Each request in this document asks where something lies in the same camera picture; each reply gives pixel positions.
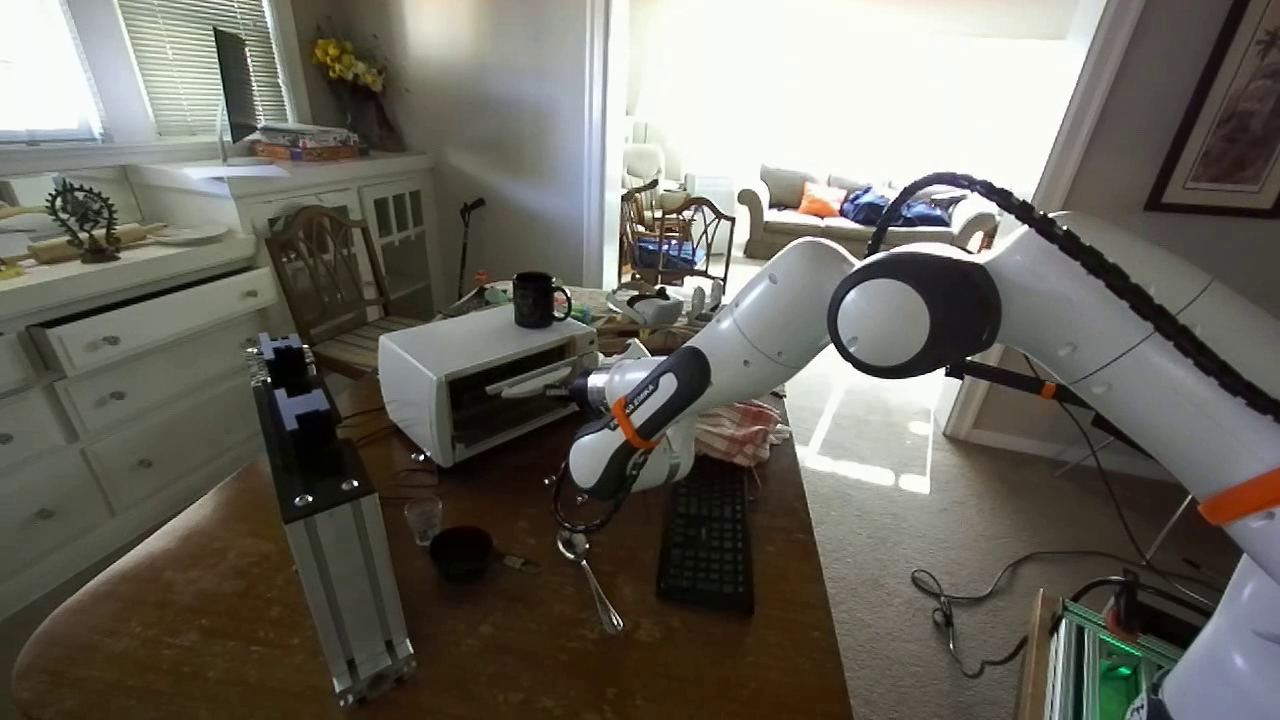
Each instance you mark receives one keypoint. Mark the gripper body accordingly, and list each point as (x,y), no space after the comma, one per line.
(572,392)

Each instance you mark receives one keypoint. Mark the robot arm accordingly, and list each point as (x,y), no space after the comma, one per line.
(1080,310)

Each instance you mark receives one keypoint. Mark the toaster oven door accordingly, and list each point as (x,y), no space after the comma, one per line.
(480,405)

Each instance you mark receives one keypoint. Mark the white toaster oven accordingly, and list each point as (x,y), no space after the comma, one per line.
(440,350)

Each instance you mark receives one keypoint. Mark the black mug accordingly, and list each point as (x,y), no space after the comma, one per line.
(535,298)

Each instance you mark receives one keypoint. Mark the white headset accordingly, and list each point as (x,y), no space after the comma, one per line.
(645,305)

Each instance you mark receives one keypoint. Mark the hand controller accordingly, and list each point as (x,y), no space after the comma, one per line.
(708,300)

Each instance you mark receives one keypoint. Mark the red checked cloth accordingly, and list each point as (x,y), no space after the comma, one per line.
(745,430)

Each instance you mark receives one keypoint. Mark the black cane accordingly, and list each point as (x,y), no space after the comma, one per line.
(464,250)

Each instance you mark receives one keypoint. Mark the row of wooden chairs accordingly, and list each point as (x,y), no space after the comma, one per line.
(690,240)

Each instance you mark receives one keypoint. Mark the black measuring cup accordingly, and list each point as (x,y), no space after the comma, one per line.
(460,553)

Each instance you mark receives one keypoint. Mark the small clear glass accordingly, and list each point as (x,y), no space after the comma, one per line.
(423,520)

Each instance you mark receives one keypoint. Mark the metal spoon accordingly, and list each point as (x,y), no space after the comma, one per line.
(593,590)

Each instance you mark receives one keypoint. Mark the black keyboard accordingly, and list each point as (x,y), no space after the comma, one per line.
(706,540)

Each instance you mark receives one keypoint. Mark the white cabinet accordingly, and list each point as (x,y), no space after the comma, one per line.
(390,230)

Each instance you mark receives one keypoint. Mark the beige sofa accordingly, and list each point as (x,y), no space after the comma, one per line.
(790,225)

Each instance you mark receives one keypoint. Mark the wooden chair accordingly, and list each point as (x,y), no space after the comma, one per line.
(320,280)

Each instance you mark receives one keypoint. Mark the orange cushion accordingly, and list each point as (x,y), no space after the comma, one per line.
(820,200)

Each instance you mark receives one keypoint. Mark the blue cloth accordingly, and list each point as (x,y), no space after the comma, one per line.
(880,208)

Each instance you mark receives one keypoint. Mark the stack of books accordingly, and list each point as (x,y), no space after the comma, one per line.
(305,142)

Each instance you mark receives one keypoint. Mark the vase of yellow flowers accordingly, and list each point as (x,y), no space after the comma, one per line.
(350,80)

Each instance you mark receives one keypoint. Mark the white plate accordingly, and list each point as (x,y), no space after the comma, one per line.
(190,234)

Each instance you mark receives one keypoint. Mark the white dresser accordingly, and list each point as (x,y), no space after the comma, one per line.
(120,400)

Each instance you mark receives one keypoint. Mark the dark monitor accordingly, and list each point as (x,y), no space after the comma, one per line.
(236,85)

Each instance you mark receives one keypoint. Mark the window with blinds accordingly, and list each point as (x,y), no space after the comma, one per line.
(190,70)

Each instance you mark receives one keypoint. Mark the dark metal statue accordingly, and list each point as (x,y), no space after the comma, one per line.
(85,215)

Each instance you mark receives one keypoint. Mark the wooden rolling pin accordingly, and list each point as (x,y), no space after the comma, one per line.
(60,248)

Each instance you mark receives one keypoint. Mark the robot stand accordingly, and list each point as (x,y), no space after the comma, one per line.
(1085,665)

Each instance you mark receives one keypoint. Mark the framed picture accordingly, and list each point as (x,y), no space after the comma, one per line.
(1225,110)

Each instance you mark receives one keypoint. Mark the aluminium extrusion post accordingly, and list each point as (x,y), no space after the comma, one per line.
(330,520)

